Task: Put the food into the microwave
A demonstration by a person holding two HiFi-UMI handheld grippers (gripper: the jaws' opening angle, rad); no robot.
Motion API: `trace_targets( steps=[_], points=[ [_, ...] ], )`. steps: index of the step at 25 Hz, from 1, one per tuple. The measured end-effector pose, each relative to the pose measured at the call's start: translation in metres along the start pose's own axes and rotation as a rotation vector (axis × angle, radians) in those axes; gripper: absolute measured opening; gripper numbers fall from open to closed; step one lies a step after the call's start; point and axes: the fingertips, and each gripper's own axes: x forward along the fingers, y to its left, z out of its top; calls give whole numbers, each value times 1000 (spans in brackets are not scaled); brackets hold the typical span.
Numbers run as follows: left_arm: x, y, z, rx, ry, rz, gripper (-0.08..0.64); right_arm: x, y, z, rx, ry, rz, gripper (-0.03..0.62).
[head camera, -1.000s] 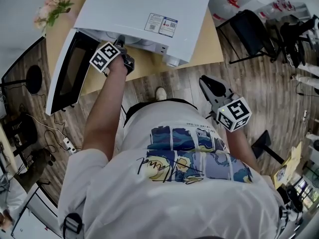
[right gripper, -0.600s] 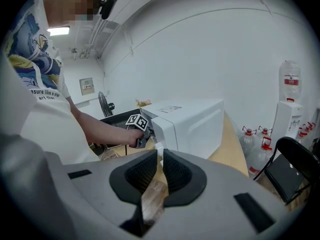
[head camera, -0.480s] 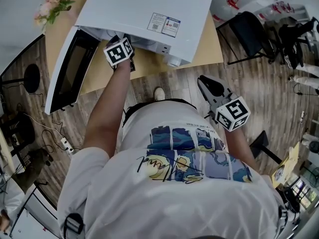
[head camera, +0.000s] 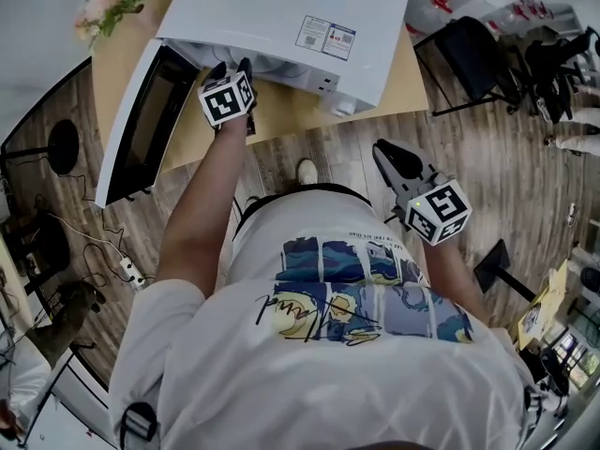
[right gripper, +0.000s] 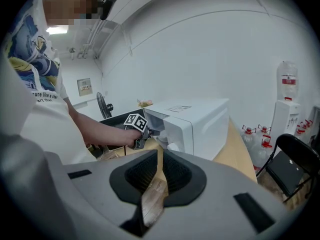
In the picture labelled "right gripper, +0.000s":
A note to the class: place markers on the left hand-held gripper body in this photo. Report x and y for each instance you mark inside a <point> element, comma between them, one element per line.
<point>136,122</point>

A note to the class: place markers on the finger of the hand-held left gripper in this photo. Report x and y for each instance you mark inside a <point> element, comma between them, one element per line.
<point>154,132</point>

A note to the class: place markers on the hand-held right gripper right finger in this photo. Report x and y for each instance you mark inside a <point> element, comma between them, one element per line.
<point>212,196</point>

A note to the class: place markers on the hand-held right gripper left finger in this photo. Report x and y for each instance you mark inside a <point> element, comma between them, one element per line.
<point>100,184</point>

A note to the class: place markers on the white microwave oven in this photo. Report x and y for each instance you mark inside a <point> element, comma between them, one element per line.
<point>195,126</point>

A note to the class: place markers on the person's left forearm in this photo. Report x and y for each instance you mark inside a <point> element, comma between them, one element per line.
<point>100,127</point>

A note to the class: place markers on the person's left hand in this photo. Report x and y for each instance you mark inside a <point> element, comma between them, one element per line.
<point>131,135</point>

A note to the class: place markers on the pink flower bunch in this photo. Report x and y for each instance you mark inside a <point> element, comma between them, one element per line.
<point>145,103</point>

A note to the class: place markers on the black standing fan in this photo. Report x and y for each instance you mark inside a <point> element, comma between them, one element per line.
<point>103,106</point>

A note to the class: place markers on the light wooden table white legs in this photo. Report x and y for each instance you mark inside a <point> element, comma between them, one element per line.
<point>235,149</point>

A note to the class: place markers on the clear water bottle red cap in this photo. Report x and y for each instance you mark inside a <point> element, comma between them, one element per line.
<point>262,154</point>
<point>263,129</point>
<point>248,137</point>
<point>302,127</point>

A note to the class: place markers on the black folding chair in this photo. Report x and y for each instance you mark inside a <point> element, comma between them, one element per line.
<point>290,169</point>

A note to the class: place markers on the white printed t-shirt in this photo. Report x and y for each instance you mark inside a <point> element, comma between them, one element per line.
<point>42,114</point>

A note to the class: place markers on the white water dispenser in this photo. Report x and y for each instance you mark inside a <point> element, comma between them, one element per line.
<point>285,119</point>

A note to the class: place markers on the ceiling light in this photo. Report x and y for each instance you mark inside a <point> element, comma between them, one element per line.
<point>56,30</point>

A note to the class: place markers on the person's head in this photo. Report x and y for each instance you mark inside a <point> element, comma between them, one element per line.
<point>67,4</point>

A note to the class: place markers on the large clear dispenser water bottle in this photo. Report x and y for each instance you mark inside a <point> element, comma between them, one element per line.
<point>287,79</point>

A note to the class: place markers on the grey wall panel box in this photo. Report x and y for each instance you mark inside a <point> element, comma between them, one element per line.
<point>84,87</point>

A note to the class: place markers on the black head camera mount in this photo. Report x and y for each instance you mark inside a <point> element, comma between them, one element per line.
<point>107,6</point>

